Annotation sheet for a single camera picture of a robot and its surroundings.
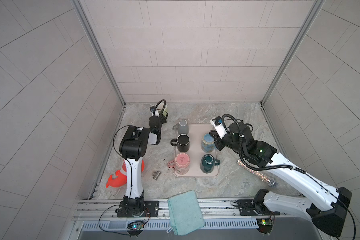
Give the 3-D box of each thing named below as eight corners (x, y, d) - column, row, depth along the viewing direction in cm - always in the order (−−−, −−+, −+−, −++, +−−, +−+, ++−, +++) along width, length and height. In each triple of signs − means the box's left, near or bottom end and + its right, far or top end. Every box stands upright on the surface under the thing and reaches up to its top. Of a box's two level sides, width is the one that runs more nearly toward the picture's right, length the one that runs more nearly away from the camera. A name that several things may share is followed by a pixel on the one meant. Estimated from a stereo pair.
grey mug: (173, 130, 103) (172, 121, 95) (179, 124, 106) (178, 116, 98) (184, 137, 99) (184, 128, 92) (189, 131, 102) (189, 122, 95)
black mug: (171, 152, 92) (170, 145, 85) (172, 141, 97) (171, 134, 90) (189, 152, 92) (190, 145, 85) (189, 141, 97) (190, 134, 90)
